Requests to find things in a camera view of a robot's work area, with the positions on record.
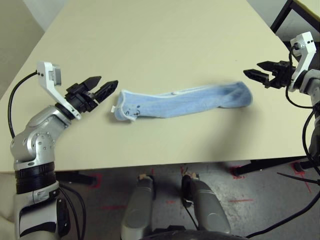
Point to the light blue terry towel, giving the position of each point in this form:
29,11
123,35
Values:
180,105

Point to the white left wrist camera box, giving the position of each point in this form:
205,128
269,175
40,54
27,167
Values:
47,80

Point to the black table foot bar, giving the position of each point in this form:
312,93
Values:
77,178
262,165

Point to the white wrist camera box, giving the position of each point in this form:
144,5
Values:
47,80
305,55

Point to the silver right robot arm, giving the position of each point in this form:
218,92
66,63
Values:
313,82

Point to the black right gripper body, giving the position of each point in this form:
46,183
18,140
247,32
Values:
281,75

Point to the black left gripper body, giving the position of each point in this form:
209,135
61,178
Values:
80,100

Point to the red tape corner mark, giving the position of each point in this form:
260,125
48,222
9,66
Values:
236,176
305,183
98,180

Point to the side table black frame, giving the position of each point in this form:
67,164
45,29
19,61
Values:
316,5

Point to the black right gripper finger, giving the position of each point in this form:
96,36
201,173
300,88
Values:
257,75
268,65

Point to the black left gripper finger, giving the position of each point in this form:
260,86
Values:
106,90
92,82

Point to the long black zip tie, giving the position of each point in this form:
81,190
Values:
297,177

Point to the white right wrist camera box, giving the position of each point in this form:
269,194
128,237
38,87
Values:
305,55

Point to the red tape line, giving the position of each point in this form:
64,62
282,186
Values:
112,207
241,200

